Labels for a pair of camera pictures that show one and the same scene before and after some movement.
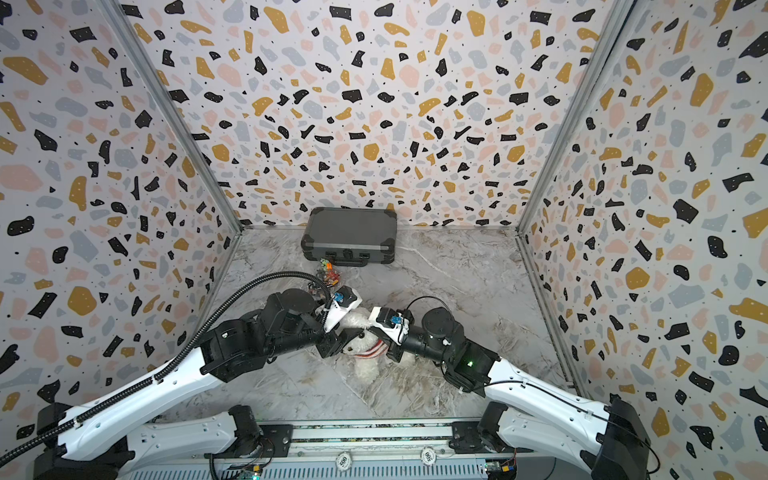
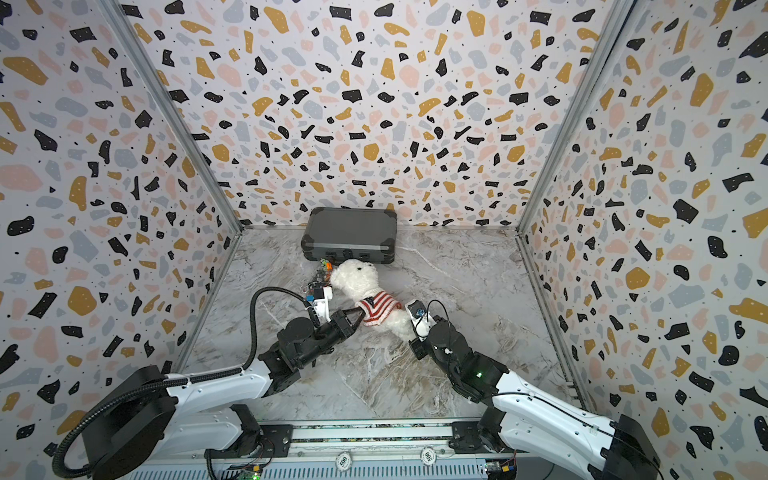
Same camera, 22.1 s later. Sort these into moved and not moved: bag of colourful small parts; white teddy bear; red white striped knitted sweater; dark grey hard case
Moved: white teddy bear; red white striped knitted sweater
Not moved: dark grey hard case; bag of colourful small parts
